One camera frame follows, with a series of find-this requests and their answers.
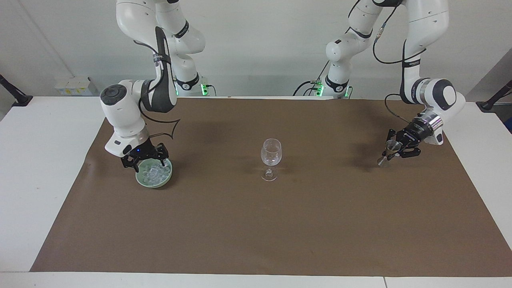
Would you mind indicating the black stand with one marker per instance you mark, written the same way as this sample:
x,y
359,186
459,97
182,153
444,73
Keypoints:
x,y
14,94
496,98

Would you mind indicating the green ceramic bowl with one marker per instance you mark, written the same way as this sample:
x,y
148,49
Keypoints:
x,y
154,182

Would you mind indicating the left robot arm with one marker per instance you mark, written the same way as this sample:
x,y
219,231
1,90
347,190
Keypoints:
x,y
424,24

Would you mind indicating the clear wine glass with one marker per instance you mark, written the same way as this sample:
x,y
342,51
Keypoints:
x,y
271,154

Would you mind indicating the white wall socket box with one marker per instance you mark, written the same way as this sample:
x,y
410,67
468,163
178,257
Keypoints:
x,y
74,86

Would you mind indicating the silver metal jigger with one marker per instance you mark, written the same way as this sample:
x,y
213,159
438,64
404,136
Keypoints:
x,y
391,148

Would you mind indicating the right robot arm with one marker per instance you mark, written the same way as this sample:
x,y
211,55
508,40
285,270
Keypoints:
x,y
120,116

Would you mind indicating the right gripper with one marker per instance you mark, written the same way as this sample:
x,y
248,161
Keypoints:
x,y
140,151

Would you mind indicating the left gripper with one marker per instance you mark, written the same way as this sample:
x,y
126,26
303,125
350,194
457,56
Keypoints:
x,y
415,132

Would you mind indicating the clear ice cubes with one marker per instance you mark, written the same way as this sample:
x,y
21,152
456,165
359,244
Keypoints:
x,y
154,172

